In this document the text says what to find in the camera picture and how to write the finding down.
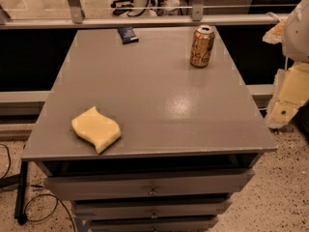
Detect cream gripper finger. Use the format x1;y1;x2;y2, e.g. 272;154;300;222
263;20;286;44
265;63;309;129

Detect black metal stand leg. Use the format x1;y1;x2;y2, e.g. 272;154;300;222
14;161;28;225

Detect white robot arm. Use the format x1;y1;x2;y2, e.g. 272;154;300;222
263;0;309;129

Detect dark blue snack packet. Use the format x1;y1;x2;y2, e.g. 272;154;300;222
118;27;139;44

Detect yellow wavy sponge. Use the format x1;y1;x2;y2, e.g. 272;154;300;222
71;106;121;154

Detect black floor cable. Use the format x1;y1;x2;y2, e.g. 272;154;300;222
0;143;77;232

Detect person's legs with white shoes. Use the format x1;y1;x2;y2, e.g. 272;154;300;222
157;0;180;15

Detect grey drawer cabinet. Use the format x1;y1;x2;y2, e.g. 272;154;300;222
23;27;276;232

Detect orange soda can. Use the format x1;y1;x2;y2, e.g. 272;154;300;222
190;25;215;68

